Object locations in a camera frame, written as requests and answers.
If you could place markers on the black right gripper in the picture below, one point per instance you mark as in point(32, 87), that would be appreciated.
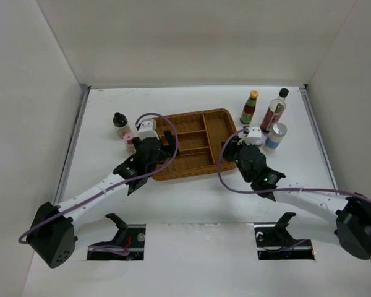
point(231, 147)

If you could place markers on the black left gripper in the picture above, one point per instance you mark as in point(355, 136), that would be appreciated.
point(171, 143)

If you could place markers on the silver lid peppercorn jar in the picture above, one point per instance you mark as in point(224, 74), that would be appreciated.
point(274, 137)

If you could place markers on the pink cap spice jar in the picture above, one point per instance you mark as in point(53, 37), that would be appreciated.
point(130, 147)

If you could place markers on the yellow cap chili sauce bottle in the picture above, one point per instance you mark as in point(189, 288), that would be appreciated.
point(249, 108)

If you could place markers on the black cap spice jar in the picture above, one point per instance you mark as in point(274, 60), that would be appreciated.
point(121, 124)

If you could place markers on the black cap clear vinegar bottle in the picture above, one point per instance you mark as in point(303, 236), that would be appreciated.
point(274, 111)

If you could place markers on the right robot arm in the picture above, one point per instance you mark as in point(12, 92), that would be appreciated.
point(347, 215)

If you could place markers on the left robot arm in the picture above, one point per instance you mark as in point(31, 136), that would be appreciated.
point(55, 231)

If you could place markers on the brown wicker divided basket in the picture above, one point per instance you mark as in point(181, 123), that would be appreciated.
point(200, 135)

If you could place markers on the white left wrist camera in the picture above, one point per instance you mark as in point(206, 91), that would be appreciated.
point(147, 129)

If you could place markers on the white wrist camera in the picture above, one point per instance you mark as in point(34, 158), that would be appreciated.
point(147, 129)
point(245, 139)

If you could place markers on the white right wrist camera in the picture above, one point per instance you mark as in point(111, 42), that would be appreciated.
point(245, 139)

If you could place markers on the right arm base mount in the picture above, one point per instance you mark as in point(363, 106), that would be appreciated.
point(274, 242)

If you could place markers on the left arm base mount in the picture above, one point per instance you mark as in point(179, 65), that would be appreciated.
point(128, 244)

